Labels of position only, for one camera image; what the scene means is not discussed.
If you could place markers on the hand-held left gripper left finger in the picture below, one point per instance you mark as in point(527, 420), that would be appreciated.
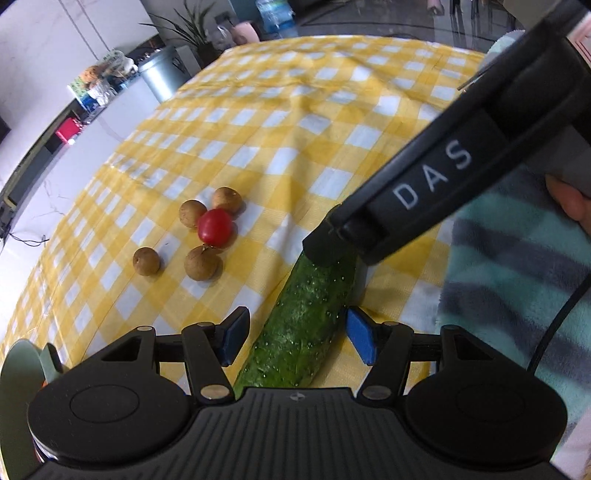
point(233, 334)

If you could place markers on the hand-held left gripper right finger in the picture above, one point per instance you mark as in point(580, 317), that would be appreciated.
point(360, 334)

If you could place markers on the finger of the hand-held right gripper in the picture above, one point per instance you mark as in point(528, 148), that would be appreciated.
point(323, 247)

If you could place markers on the green cucumber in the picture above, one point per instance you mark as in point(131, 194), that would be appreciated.
point(295, 332)

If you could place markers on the green plastic colander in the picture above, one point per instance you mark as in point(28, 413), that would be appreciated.
point(18, 383)

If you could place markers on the person's right hand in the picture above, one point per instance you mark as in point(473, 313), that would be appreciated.
point(570, 198)

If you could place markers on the brown longan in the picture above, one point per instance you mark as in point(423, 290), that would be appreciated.
point(146, 261)
point(227, 199)
point(203, 263)
point(193, 213)

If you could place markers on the red cherry tomato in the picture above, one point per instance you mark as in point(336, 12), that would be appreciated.
point(215, 226)

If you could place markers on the yellow checked tablecloth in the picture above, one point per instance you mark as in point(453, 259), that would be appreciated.
point(277, 138)

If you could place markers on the teal striped fleece garment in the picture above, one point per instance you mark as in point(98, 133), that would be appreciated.
point(498, 286)

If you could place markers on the blue water bottle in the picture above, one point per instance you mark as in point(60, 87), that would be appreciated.
point(274, 16)

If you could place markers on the silver trash can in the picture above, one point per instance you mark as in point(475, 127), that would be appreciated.
point(166, 76)

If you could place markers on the white marble television cabinet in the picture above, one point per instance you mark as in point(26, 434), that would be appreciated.
point(124, 115)

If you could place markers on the snake plant in black pot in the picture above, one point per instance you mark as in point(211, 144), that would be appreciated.
point(194, 27)

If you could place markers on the red box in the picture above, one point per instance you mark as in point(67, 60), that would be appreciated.
point(68, 130)

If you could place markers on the brown teddy bear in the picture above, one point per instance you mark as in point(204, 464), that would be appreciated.
point(92, 74)

